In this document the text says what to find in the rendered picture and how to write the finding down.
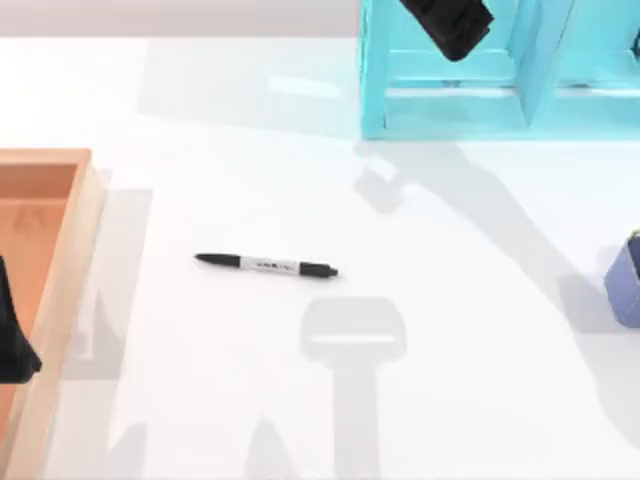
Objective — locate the black and grey marker pen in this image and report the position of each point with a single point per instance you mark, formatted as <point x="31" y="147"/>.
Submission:
<point x="272" y="265"/>

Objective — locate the light blue rack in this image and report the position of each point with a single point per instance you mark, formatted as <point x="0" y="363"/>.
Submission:
<point x="450" y="112"/>

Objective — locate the shallow salmon-coloured box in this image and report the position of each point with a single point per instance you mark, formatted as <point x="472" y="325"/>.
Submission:
<point x="47" y="220"/>

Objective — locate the periwinkle blue container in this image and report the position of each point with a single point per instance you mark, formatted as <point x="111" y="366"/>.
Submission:
<point x="625" y="285"/>

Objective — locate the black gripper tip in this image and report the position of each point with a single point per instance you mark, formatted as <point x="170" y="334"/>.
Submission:
<point x="11" y="350"/>

